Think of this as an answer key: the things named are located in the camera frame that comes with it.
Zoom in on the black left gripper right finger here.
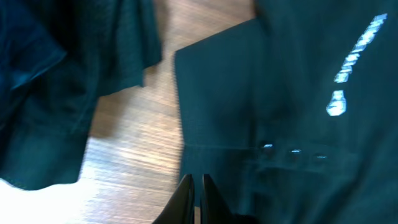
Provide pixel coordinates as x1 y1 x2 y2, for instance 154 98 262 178
200 174 236 224

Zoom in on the black polo shirt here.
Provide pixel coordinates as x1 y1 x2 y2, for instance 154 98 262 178
1 1 397 223

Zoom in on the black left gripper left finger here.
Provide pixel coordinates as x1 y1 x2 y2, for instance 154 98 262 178
153 174 195 224

